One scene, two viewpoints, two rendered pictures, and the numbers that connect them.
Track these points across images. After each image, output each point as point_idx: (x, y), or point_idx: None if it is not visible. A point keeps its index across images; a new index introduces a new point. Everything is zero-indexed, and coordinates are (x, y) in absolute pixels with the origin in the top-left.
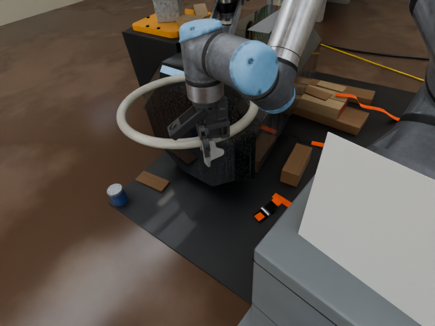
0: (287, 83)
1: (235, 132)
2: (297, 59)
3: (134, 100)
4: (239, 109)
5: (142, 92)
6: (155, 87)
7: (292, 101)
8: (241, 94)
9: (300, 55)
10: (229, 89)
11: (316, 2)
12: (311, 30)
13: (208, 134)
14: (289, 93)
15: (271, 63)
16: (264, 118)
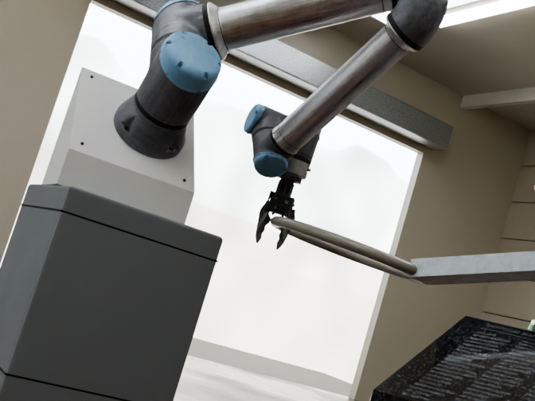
0: (261, 140)
1: (275, 219)
2: (275, 129)
3: (381, 267)
4: (417, 357)
5: (396, 270)
6: (408, 275)
7: (256, 157)
8: (451, 354)
9: (279, 126)
10: (453, 338)
11: (308, 97)
12: (296, 115)
13: (268, 202)
14: (258, 149)
15: (253, 113)
16: (413, 397)
